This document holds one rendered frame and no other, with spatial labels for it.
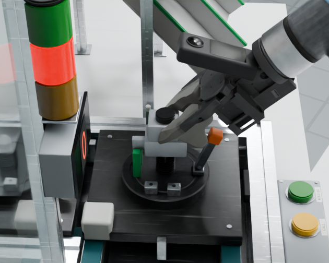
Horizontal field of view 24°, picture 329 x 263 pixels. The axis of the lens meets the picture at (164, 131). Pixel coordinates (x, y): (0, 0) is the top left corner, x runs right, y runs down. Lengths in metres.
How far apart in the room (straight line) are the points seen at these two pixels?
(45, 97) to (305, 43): 0.36
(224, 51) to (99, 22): 0.79
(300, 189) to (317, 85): 1.91
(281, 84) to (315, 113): 1.88
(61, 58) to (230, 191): 0.47
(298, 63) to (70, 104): 0.33
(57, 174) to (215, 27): 0.63
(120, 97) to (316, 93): 1.60
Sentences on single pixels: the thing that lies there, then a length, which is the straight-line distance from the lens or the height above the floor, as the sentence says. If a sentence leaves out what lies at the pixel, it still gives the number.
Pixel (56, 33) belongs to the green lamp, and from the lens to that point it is 0.81.
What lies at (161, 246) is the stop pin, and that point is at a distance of 1.14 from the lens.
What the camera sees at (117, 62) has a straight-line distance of 1.67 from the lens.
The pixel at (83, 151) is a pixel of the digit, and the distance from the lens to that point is 0.93.
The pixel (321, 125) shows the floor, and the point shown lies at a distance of 2.91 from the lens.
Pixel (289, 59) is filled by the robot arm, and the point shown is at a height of 1.23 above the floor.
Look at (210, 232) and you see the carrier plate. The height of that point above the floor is 0.97.
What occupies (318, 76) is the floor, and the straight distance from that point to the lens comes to 3.16.
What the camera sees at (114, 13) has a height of 0.86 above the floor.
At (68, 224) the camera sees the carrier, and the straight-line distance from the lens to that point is 1.16.
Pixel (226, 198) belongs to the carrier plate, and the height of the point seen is 0.97.
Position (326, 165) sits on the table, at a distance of 1.44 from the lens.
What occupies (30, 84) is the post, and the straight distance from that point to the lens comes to 0.87.
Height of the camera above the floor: 1.81
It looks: 40 degrees down
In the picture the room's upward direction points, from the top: straight up
